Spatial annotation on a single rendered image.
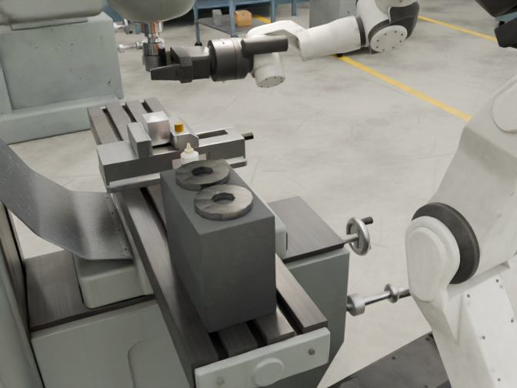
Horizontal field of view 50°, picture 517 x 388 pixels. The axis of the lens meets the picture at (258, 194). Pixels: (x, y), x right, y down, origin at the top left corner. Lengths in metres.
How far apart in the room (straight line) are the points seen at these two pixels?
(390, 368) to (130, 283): 0.61
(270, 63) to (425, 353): 0.74
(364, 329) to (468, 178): 1.43
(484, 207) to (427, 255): 0.13
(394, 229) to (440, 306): 1.90
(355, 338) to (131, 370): 1.05
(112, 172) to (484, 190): 0.80
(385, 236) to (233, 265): 2.03
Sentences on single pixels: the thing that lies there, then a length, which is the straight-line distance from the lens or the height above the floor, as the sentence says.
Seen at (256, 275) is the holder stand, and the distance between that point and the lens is 0.87.
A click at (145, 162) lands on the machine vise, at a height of 0.98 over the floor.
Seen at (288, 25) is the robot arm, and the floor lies 1.27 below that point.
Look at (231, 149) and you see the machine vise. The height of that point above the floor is 0.97.
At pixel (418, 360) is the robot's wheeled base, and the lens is 1.36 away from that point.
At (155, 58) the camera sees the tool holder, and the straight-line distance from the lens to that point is 1.20.
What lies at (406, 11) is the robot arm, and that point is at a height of 1.31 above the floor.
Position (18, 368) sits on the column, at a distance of 1.31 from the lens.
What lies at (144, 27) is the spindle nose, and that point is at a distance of 1.19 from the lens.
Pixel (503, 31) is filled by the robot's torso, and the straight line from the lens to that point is 0.83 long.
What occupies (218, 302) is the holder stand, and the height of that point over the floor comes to 0.98.
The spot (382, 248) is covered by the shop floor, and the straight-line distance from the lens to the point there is 2.74.
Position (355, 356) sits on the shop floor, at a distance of 2.18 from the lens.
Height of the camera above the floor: 1.54
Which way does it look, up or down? 29 degrees down
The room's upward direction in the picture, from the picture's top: 2 degrees counter-clockwise
